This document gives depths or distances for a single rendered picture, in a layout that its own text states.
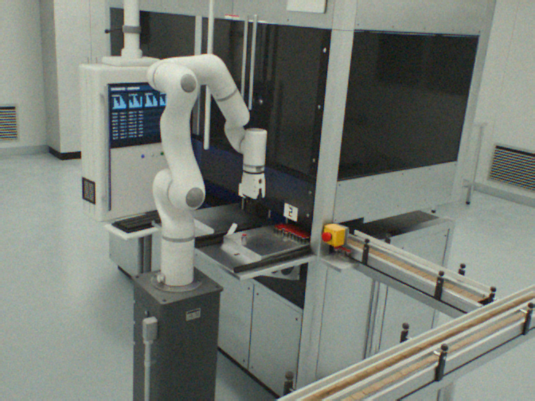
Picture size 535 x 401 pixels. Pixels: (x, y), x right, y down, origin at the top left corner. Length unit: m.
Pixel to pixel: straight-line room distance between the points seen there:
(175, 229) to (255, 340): 1.07
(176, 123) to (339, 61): 0.70
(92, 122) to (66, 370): 1.30
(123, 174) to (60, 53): 4.29
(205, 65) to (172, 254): 0.67
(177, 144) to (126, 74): 0.96
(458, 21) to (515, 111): 4.31
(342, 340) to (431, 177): 0.89
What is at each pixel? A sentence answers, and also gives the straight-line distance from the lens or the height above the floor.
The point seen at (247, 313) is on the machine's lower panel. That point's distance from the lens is 3.01.
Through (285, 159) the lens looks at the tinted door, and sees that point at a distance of 2.58.
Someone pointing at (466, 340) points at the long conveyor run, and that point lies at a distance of 1.96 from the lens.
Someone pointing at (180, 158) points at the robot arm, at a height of 1.35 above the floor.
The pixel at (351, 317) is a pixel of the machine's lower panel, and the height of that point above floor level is 0.52.
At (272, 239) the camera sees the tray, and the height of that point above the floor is 0.88.
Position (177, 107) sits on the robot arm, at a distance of 1.96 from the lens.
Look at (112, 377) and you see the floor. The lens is 3.27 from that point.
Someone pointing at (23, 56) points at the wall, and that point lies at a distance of 7.55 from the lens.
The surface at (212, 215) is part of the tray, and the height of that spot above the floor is 0.88.
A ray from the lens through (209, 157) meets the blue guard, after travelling 3.05.
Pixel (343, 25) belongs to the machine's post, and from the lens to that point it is 2.31.
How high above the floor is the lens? 1.85
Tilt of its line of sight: 18 degrees down
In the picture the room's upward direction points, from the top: 4 degrees clockwise
